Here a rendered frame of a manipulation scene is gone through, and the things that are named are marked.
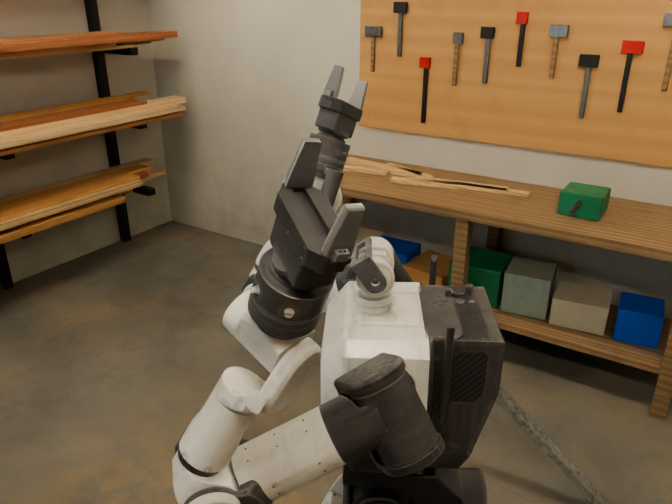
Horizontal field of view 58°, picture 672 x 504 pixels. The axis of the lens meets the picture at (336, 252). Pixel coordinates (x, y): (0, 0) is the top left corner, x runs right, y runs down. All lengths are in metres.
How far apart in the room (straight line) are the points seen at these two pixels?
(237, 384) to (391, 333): 0.31
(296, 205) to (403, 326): 0.43
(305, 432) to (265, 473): 0.08
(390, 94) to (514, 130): 0.80
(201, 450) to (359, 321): 0.35
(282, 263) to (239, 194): 4.21
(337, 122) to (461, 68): 2.47
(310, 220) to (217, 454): 0.35
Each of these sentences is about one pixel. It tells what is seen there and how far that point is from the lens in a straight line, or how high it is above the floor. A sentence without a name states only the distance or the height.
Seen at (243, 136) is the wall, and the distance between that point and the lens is 4.70.
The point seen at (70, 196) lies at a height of 0.63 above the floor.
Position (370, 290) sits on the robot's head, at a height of 1.43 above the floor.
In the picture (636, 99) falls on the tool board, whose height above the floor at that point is 1.37.
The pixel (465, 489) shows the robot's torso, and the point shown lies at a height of 0.99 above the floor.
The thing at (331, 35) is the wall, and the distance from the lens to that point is 4.11.
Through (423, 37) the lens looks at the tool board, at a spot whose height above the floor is 1.61.
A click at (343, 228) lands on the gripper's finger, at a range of 0.58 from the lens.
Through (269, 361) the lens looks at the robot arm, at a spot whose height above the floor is 1.47.
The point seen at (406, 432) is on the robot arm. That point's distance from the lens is 0.89.
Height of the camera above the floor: 1.89
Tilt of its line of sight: 24 degrees down
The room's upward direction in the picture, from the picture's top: straight up
